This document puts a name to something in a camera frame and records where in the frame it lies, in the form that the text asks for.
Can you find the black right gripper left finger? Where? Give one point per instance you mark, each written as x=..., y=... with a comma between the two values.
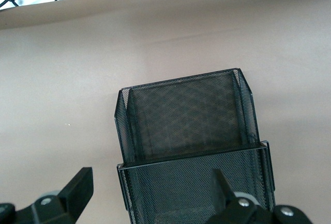
x=72, y=198

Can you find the black mesh two-tier tray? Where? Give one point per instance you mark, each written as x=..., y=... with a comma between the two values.
x=186, y=118

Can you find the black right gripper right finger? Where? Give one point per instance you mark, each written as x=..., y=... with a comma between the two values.
x=222, y=198

